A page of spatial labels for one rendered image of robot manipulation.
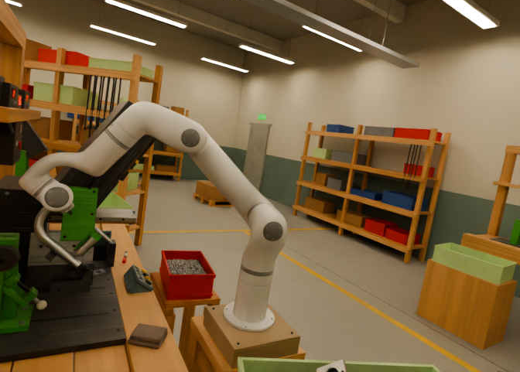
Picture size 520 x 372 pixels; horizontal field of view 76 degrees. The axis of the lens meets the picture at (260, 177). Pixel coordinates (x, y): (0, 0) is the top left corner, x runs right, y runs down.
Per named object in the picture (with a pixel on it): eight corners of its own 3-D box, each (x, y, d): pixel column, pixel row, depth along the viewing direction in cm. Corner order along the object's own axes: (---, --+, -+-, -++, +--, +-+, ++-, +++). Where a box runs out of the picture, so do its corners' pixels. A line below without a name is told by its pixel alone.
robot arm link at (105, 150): (84, 110, 96) (8, 185, 95) (128, 149, 101) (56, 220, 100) (92, 110, 105) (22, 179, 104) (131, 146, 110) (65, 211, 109)
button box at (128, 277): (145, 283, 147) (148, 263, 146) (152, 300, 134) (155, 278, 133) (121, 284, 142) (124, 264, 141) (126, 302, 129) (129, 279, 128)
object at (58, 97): (112, 256, 384) (137, 45, 360) (-31, 215, 445) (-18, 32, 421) (141, 244, 437) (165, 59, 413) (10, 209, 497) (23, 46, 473)
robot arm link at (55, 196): (33, 198, 105) (58, 216, 108) (29, 196, 94) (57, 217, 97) (55, 179, 109) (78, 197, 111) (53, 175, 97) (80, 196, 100)
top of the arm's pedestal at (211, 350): (259, 315, 145) (261, 307, 145) (304, 363, 118) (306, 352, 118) (189, 326, 129) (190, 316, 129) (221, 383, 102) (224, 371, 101)
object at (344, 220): (405, 264, 536) (434, 127, 514) (290, 214, 784) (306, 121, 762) (424, 261, 566) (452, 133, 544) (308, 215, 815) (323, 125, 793)
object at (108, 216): (131, 215, 165) (131, 209, 165) (135, 224, 152) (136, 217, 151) (36, 212, 146) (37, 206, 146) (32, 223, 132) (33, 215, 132)
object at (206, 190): (233, 199, 875) (237, 171, 867) (251, 206, 815) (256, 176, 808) (193, 198, 795) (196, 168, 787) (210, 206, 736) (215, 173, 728)
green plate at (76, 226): (92, 239, 138) (97, 189, 141) (94, 240, 131) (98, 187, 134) (60, 239, 133) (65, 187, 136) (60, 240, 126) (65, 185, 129)
